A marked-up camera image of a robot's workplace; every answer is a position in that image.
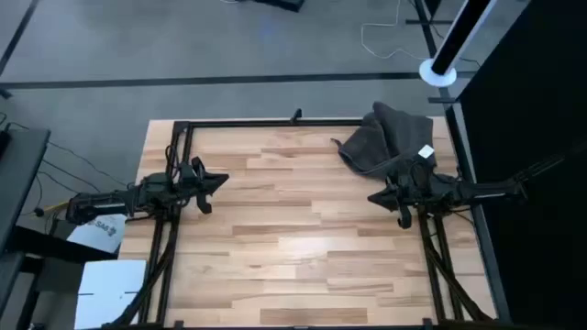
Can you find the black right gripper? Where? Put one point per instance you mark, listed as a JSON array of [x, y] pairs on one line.
[[415, 188]]

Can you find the black room divider panel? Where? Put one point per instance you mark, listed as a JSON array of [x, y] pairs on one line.
[[541, 114]]

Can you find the black desk base beam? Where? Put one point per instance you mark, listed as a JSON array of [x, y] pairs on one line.
[[46, 245]]

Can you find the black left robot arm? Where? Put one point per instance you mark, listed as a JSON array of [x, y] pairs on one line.
[[101, 201]]

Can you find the dark grey desk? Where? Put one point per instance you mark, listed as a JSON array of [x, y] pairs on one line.
[[20, 174]]

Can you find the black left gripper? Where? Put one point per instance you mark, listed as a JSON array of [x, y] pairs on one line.
[[202, 165]]

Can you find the dark grey fluffy towel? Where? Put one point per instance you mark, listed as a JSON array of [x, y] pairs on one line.
[[394, 133]]

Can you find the black aluminium table frame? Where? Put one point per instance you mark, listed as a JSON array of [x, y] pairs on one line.
[[275, 123]]

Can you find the small black clamp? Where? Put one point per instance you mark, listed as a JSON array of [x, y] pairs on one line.
[[296, 116]]

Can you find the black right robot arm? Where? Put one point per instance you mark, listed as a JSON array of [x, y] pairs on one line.
[[481, 190]]

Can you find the tall black white column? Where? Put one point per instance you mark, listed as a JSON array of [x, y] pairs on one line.
[[456, 39]]

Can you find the black floor box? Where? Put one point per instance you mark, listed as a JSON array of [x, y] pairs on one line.
[[284, 3]]

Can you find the white printed paper sheet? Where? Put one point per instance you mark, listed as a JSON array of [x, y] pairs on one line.
[[98, 236]]

